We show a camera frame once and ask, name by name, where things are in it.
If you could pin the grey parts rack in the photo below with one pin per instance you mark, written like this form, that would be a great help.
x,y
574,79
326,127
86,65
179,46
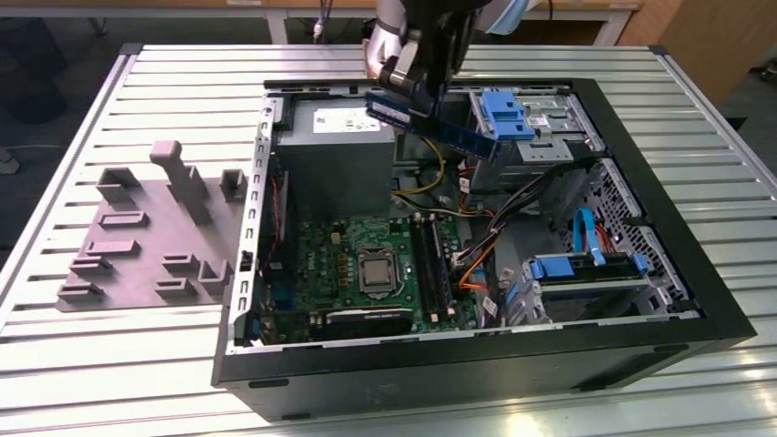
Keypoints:
x,y
152,227

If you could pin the grey power supply unit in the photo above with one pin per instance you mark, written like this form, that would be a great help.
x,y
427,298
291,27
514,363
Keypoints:
x,y
331,173

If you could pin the metal drive cage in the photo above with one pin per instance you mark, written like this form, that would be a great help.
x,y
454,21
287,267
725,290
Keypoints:
x,y
547,152

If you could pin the green motherboard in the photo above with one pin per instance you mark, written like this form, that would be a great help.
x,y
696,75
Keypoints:
x,y
322,236

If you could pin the black graphics card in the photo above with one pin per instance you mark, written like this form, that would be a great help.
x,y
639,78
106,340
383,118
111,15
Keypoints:
x,y
364,321

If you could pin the wooden desk white legs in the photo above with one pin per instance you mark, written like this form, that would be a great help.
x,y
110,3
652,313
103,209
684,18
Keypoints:
x,y
583,5

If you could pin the black open PC case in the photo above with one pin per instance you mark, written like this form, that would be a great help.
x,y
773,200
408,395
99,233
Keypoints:
x,y
426,378

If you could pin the blue disk carrier with disk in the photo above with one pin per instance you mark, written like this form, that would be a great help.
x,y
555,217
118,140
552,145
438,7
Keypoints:
x,y
555,268

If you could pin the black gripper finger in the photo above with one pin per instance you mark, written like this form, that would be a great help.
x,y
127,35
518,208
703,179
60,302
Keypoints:
x,y
444,100
400,68

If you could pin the silver CPU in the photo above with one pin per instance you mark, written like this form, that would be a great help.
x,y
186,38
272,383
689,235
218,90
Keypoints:
x,y
376,271

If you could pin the wooden cabinet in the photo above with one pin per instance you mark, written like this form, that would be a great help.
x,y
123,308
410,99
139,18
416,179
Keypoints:
x,y
699,45

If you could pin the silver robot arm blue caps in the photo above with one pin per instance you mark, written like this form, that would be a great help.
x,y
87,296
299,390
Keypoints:
x,y
378,45

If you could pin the metal disk bay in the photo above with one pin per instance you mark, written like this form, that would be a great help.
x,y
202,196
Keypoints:
x,y
607,286

